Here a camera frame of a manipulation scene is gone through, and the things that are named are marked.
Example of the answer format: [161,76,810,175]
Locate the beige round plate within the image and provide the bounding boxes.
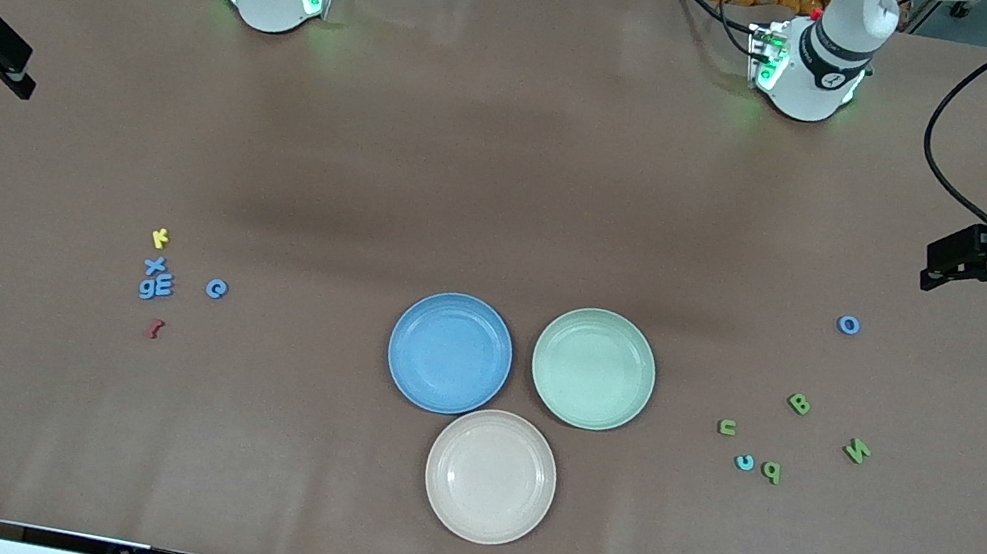
[414,399,568,554]

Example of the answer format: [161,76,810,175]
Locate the light green round plate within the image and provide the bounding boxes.
[522,299,666,440]

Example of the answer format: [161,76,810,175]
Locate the blue round plate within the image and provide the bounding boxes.
[378,283,523,425]

